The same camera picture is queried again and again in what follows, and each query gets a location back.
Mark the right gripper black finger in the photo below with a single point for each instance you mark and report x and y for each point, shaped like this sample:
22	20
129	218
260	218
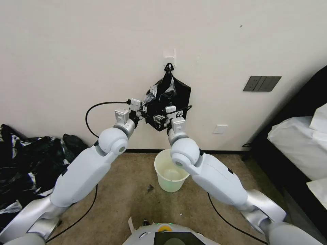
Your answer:
160	125
158	118

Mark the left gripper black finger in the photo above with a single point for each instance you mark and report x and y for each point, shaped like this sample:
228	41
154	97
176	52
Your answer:
143	116
144	109

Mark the black plastic trash bag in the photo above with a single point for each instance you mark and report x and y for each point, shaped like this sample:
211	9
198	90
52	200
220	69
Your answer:
180	93

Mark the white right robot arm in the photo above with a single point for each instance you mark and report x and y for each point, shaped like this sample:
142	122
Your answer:
217	178

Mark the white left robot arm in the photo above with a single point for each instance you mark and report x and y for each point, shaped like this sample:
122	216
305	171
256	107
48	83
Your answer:
84	173

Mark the white plastic trash bin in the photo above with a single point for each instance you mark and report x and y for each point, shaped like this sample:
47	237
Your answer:
168	184

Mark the pile of black trash bags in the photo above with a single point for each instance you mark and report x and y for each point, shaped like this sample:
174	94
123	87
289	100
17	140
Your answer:
30	163

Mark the small dark floor scrap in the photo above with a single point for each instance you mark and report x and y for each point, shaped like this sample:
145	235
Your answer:
149	188

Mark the white paper tag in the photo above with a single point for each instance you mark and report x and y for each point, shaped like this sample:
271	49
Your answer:
131	225

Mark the white robot front shell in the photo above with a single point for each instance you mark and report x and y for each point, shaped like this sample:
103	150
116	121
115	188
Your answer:
166	236

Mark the white bedding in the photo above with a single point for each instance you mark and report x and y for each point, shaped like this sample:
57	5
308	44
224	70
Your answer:
293	148

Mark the white pillow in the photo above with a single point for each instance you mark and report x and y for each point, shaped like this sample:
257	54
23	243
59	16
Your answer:
320	117

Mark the white folded sheet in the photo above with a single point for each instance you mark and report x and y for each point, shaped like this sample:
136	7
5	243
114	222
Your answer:
319	192

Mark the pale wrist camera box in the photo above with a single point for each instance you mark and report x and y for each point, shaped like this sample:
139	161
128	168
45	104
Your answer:
170	109
135	104

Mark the white wall socket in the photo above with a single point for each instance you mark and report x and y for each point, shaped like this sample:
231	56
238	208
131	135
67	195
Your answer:
220	129

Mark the white adhesive wall hook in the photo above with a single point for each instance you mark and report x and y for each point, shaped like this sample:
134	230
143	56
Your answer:
169	57

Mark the dark grey wall switch panel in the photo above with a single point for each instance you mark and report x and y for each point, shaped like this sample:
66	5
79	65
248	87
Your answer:
261	83

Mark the black bed frame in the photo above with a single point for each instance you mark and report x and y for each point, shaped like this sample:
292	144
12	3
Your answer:
288	143

